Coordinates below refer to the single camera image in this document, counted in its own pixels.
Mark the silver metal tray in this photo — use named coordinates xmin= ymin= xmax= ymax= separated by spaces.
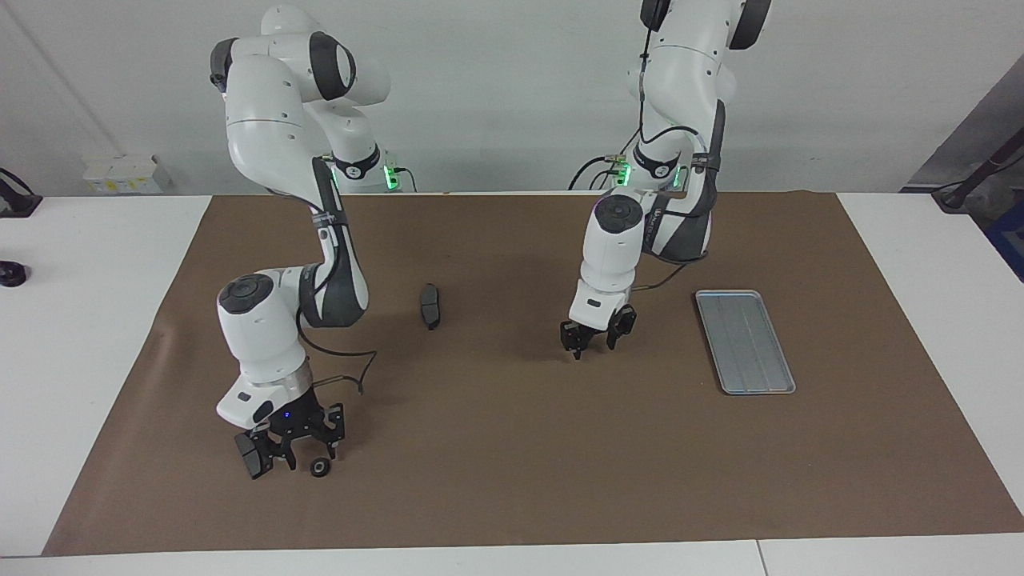
xmin=694 ymin=290 xmax=797 ymax=396

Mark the wide dark brake pad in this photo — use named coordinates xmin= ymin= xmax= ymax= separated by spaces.
xmin=234 ymin=432 xmax=274 ymax=481

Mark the brown table mat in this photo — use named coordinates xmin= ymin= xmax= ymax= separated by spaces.
xmin=42 ymin=190 xmax=1024 ymax=557

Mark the black table clamp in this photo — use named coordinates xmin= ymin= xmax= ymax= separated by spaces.
xmin=0 ymin=168 xmax=42 ymax=218

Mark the black stand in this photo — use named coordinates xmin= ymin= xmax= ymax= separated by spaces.
xmin=932 ymin=132 xmax=1024 ymax=213

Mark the blue box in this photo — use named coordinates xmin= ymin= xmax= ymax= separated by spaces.
xmin=984 ymin=200 xmax=1024 ymax=282

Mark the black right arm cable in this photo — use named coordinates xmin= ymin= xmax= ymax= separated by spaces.
xmin=296 ymin=304 xmax=378 ymax=397

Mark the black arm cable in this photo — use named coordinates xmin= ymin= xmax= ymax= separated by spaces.
xmin=296 ymin=304 xmax=378 ymax=397
xmin=629 ymin=32 xmax=714 ymax=294

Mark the black left base cable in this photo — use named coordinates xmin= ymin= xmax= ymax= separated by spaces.
xmin=568 ymin=154 xmax=625 ymax=191

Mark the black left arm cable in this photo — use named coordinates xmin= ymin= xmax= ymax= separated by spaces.
xmin=629 ymin=32 xmax=714 ymax=294

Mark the white wall socket box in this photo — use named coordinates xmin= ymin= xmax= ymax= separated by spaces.
xmin=82 ymin=156 xmax=173 ymax=195

